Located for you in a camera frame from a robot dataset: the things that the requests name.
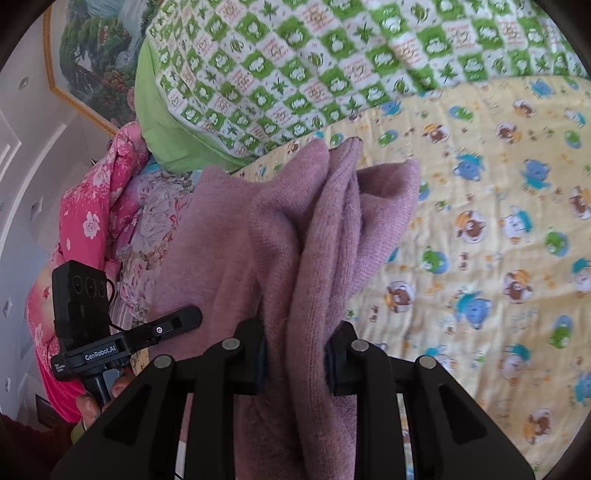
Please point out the person's left hand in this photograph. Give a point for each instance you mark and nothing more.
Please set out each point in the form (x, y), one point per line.
(88, 408)

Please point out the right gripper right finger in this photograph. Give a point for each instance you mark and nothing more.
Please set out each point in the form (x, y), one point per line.
(413, 419)

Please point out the yellow cartoon animal bedsheet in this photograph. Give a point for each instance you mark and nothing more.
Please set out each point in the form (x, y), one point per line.
(492, 277)

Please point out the pastel floral pillow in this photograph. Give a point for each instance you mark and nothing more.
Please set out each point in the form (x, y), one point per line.
(159, 199)

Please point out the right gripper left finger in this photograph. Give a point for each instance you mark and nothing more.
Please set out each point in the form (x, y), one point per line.
(190, 401)

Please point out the gold framed landscape painting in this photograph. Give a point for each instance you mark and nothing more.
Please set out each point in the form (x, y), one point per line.
(91, 50)

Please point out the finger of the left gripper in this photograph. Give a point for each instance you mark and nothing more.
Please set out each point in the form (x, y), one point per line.
(152, 333)

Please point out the purple knit sweater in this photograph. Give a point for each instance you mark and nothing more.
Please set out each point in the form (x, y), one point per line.
(294, 250)

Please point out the pink floral blanket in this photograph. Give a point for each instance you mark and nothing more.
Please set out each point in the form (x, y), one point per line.
(93, 215)

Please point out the green white checkered quilt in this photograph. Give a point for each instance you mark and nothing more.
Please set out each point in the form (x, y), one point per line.
(225, 82)

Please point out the black camera box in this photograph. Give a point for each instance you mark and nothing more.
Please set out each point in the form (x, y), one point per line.
(80, 302)

